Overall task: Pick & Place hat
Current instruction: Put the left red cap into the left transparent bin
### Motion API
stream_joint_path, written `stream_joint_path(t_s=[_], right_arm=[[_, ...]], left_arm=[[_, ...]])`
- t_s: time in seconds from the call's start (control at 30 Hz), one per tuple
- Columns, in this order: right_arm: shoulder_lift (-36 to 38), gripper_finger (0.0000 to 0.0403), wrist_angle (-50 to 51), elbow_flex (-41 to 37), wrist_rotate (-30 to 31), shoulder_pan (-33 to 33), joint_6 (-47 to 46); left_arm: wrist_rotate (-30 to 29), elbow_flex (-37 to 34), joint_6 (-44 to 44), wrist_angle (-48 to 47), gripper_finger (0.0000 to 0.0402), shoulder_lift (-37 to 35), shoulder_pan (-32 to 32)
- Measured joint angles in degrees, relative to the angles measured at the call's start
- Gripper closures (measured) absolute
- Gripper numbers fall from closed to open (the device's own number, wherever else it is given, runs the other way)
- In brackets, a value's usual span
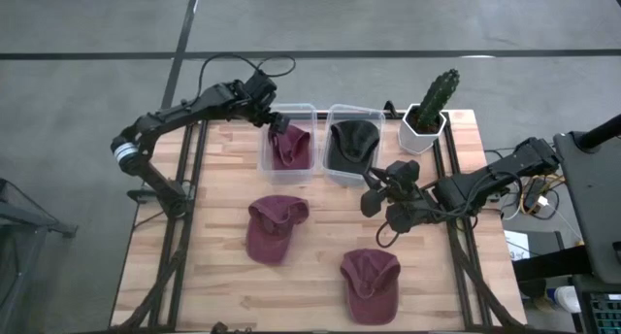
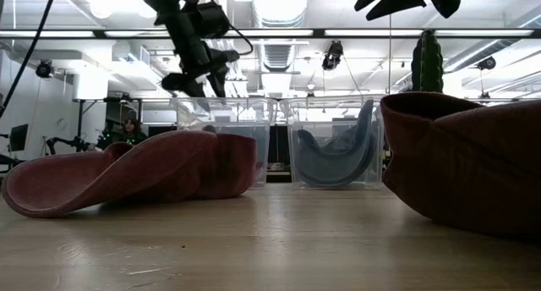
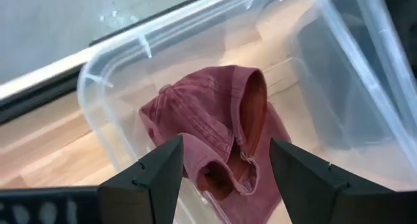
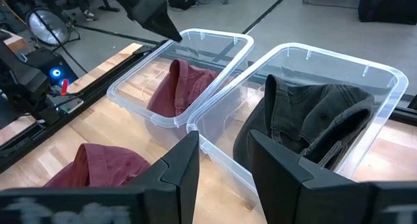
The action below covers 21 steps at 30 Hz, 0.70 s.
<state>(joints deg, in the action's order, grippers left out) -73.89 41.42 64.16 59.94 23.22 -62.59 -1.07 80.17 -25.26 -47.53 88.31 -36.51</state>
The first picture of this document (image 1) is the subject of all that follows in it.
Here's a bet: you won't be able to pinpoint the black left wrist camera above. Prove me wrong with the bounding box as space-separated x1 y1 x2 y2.
245 71 278 102

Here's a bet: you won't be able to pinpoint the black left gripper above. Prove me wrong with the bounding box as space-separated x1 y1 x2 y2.
235 93 291 134

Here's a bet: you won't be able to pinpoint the black clamp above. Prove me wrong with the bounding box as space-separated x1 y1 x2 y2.
382 99 405 119

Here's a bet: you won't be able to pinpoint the green cactus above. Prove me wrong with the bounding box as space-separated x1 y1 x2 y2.
415 68 461 134

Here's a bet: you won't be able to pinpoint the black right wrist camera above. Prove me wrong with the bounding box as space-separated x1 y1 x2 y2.
386 159 421 185

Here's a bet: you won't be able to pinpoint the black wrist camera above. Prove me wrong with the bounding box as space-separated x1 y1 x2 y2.
245 71 278 102
386 159 421 185

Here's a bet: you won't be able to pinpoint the white bottle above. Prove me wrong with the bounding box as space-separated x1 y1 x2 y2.
546 284 582 315

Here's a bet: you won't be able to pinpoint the black table frame rails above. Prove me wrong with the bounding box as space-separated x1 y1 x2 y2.
429 111 523 333
115 119 211 333

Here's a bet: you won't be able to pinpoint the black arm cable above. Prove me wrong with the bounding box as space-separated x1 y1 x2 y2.
375 219 407 251
196 51 297 102

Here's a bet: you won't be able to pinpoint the yellow cable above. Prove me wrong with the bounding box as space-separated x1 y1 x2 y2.
521 174 567 217

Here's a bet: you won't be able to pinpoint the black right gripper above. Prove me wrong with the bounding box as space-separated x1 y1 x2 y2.
361 167 438 234

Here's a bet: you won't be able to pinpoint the white hexagonal plant pot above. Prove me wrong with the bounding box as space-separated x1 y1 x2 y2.
397 103 448 156

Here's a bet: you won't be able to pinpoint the black stand pole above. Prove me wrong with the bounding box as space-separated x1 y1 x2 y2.
576 114 621 150

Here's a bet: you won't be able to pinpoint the black flat panel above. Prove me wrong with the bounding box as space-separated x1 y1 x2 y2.
555 129 621 284

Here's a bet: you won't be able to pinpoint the black cart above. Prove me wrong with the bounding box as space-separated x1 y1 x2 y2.
0 178 79 334

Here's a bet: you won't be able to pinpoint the black crate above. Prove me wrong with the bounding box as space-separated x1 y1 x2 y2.
579 289 621 334

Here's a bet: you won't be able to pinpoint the black cap grey underbrim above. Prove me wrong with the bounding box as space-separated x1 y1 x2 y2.
325 144 375 176

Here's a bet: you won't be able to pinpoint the clear plastic bin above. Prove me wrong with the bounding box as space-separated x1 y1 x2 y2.
256 102 319 185
321 103 387 187

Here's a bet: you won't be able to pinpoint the black stand base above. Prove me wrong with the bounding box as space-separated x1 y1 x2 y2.
511 246 591 283

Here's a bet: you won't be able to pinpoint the plain black baseball cap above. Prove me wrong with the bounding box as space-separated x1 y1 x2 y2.
330 119 382 163

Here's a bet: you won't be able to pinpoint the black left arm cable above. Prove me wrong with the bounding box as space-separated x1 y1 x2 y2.
196 51 297 102

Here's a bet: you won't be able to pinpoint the white paper sheet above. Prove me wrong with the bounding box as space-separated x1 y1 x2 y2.
503 229 531 262

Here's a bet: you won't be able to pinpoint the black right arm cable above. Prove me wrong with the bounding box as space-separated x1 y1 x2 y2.
375 219 407 251

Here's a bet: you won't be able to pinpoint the maroon baseball cap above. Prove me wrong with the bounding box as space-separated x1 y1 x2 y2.
268 123 312 171
339 248 403 326
245 194 311 266

